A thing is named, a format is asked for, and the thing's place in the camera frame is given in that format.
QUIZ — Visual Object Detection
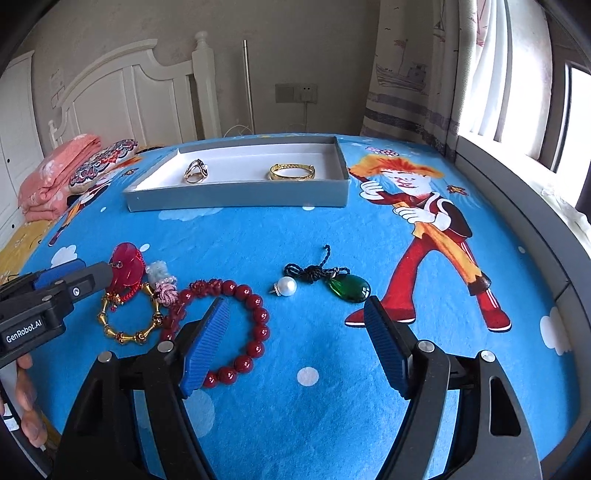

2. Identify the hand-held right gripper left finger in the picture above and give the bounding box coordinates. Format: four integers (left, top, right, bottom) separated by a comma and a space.
51, 296, 232, 480

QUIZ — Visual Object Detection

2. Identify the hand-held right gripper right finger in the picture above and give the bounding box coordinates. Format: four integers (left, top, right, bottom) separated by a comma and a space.
364, 298, 543, 480

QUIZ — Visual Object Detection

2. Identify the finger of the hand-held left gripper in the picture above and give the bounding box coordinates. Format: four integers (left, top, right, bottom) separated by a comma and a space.
44, 262, 115, 324
0, 258, 87, 301

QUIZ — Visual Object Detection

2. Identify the red disc pendant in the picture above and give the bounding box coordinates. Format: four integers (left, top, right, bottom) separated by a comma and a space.
111, 243, 147, 291

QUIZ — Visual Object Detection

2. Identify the gold and red bracelet pile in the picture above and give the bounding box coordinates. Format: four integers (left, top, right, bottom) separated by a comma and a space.
97, 281, 167, 346

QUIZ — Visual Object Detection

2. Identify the red bead bracelet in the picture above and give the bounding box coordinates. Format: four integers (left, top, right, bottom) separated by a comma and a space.
159, 278, 270, 391

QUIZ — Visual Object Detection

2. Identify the pale charm with pink knot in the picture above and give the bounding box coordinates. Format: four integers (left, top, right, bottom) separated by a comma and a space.
145, 261, 178, 305

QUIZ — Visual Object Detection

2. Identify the grey jewelry box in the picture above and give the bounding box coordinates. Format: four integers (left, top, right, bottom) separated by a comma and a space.
122, 135, 350, 213

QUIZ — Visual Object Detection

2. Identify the person's left hand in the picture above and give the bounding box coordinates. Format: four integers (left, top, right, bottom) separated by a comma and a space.
13, 353, 49, 448

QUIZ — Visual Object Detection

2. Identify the pink folded blanket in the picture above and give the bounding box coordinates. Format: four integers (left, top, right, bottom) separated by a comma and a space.
18, 134, 102, 222

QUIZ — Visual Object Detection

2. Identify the patterned round pillow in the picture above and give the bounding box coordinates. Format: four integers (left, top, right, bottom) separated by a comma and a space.
68, 138, 139, 193

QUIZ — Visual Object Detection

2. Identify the blue cartoon printed bedsheet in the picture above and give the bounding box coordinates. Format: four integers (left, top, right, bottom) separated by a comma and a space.
0, 134, 583, 480

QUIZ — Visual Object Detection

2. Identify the white wardrobe door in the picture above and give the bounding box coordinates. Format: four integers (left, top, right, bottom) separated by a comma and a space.
0, 50, 47, 250

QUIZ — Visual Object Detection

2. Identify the gold bangle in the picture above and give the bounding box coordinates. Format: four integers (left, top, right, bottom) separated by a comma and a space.
269, 163, 317, 182

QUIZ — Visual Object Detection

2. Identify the white wooden headboard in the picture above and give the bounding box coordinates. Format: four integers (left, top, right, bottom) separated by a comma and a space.
48, 31, 222, 148

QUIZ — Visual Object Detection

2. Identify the white cloth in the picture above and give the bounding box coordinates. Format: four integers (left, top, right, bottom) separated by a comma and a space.
538, 182, 591, 224

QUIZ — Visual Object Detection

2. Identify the metal pole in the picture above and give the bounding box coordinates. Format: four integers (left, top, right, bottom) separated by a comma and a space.
242, 40, 256, 134

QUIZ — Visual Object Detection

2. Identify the ship printed curtain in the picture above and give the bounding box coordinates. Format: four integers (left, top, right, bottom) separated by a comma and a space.
360, 0, 509, 153

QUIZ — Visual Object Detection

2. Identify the window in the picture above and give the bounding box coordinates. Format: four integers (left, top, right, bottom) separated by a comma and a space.
457, 0, 591, 208

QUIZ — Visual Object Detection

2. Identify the green pendant with black cord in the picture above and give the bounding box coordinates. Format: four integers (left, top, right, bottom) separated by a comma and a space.
283, 244, 372, 304

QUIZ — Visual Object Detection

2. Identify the ornate gold ring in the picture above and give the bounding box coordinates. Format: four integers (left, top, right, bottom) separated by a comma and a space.
184, 158, 209, 184

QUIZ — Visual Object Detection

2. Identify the grey wall socket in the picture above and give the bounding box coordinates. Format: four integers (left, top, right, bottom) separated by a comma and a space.
276, 83, 318, 103

